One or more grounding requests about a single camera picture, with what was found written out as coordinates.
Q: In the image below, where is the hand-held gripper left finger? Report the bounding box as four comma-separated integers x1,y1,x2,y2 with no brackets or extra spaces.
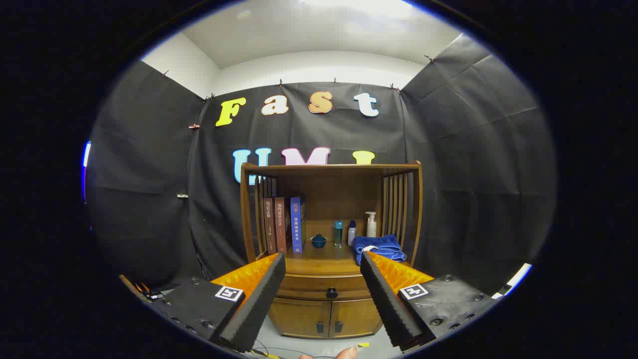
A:
150,253,287,353

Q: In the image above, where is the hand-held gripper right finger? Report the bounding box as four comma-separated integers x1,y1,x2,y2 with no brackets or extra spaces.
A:
360,250,499,353

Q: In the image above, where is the wooden countertop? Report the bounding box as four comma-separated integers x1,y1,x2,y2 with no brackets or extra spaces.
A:
257,234,414,276

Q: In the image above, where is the wooden cabinet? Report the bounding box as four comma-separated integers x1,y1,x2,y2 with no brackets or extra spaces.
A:
240,161,423,340

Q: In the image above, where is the blue folded towel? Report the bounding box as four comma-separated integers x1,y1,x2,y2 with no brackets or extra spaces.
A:
352,234,408,266

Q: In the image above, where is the dark brown book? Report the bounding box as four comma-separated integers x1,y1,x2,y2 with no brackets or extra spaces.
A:
263,197,277,255

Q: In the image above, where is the reddish brown book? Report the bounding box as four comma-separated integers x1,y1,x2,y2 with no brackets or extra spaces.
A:
274,196,292,254

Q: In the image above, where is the blue book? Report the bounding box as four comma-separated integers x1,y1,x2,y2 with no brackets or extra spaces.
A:
290,196,306,254

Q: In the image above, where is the thin black floor cable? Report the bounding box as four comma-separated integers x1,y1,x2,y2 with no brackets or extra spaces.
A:
252,339,302,359

